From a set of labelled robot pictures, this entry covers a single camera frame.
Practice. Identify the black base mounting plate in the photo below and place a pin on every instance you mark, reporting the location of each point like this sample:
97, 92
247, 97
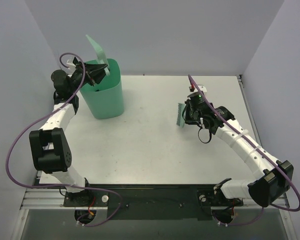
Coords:
152, 202

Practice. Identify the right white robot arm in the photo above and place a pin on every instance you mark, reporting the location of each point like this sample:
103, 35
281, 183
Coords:
271, 175

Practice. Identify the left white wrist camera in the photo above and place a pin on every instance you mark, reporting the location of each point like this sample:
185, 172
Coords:
70, 65

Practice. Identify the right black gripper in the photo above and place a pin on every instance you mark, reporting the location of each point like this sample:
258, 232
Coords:
188, 115

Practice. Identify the green plastic dustpan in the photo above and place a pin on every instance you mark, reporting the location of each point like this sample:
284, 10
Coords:
100, 54

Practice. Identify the green hand brush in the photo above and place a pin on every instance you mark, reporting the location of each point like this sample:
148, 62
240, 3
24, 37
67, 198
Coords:
180, 122

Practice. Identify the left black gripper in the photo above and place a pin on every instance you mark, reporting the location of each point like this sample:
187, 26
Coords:
89, 75

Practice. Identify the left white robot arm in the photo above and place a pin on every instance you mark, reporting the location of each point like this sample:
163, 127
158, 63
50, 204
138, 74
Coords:
50, 150

